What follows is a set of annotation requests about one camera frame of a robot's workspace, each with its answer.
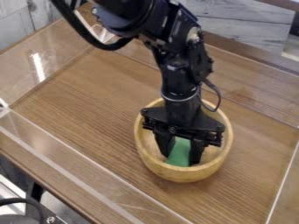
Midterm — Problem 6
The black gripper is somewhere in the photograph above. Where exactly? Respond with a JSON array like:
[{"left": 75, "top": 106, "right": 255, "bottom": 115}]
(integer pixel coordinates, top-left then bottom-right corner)
[{"left": 140, "top": 100, "right": 226, "bottom": 165}]

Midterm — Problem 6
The green rectangular block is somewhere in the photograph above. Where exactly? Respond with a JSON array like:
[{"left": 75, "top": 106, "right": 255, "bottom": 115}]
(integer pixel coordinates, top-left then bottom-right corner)
[{"left": 166, "top": 137, "right": 191, "bottom": 167}]

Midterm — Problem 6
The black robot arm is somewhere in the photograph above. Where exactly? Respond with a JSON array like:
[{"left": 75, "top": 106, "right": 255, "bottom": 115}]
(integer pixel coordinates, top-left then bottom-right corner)
[{"left": 51, "top": 0, "right": 226, "bottom": 166}]

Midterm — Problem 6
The brown wooden bowl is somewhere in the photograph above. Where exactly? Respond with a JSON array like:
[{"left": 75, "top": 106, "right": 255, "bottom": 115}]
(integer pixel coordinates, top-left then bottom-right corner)
[{"left": 135, "top": 109, "right": 234, "bottom": 183}]

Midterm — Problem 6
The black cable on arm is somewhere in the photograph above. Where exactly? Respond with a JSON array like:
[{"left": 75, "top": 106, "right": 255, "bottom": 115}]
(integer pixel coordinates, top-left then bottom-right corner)
[{"left": 198, "top": 78, "right": 222, "bottom": 113}]

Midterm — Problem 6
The clear acrylic tray wall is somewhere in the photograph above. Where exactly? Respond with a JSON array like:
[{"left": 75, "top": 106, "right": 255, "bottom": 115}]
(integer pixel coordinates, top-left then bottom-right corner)
[{"left": 0, "top": 107, "right": 192, "bottom": 224}]

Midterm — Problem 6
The black cable bottom left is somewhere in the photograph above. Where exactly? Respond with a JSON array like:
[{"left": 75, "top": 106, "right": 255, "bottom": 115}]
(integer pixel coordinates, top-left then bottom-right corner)
[{"left": 0, "top": 197, "right": 42, "bottom": 224}]

